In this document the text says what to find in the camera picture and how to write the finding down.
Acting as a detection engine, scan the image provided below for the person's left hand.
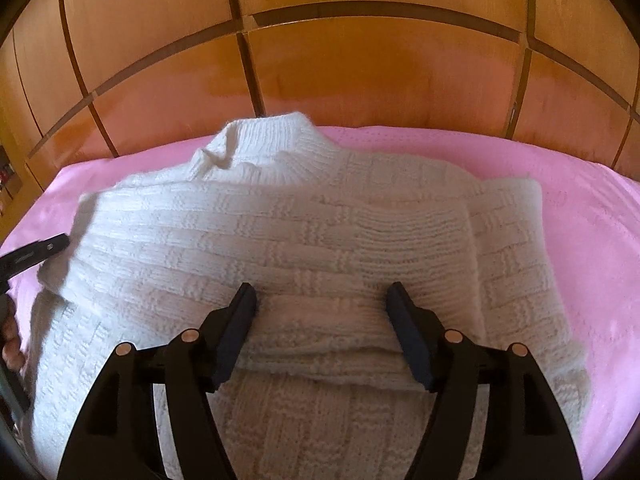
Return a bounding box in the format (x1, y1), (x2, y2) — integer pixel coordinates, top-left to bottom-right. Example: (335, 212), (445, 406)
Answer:
(0, 305), (27, 377)

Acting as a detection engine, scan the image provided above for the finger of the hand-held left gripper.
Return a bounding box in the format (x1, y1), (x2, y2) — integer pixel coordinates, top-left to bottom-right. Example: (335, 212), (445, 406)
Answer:
(0, 233), (71, 282)

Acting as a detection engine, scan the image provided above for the white knitted sweater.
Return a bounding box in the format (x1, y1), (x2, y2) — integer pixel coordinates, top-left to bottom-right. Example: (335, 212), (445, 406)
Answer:
(22, 112), (589, 480)

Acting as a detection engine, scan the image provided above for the pink bedspread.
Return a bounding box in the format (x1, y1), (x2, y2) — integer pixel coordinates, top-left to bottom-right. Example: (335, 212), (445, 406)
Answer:
(0, 125), (640, 480)

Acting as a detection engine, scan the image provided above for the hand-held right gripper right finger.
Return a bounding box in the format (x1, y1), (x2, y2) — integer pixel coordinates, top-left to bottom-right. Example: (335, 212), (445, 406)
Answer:
(385, 281), (582, 480)

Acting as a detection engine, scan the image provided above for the wooden headboard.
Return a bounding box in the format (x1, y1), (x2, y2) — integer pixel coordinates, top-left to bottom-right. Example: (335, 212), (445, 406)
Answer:
(0, 0), (640, 196)

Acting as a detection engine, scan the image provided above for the wooden shelf unit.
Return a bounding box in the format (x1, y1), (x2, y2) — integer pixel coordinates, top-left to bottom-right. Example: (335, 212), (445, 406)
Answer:
(0, 144), (24, 217)

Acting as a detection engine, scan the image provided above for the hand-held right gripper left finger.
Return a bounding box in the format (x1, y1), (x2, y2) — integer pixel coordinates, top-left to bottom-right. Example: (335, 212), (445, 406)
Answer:
(56, 282), (259, 480)

